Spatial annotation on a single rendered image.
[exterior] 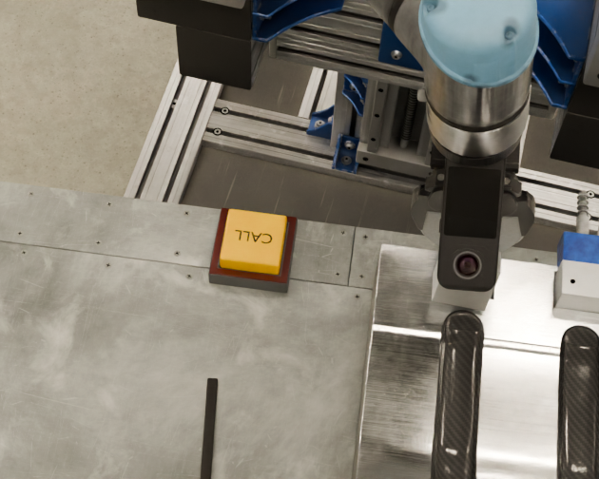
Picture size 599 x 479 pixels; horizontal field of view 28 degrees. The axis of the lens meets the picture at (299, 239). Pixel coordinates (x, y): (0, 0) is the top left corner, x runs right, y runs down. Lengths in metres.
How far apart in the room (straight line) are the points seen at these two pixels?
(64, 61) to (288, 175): 0.63
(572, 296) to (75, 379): 0.47
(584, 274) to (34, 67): 1.52
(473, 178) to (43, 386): 0.48
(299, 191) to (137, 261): 0.78
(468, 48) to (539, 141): 1.33
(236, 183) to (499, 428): 1.00
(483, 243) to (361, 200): 1.06
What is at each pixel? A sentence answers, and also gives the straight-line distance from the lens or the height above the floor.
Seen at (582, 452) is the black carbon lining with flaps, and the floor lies 0.88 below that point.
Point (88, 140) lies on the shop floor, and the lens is 2.30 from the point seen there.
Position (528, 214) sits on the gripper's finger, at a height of 1.04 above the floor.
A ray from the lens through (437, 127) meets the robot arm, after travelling 0.87.
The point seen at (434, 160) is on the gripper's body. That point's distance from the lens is 0.96.
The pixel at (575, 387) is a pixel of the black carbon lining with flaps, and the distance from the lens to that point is 1.11.
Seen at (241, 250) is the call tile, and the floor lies 0.84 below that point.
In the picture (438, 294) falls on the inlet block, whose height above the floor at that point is 0.91.
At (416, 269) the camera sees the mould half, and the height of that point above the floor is 0.89.
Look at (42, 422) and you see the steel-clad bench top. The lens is 1.16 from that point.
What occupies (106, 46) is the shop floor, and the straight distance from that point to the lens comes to 2.44.
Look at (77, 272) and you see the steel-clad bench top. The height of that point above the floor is 0.80.
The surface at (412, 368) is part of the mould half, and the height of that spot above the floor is 0.89.
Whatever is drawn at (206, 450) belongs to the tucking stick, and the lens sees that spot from 1.13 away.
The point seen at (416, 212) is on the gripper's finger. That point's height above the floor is 1.01.
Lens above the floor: 1.86
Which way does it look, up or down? 59 degrees down
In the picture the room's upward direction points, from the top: 4 degrees clockwise
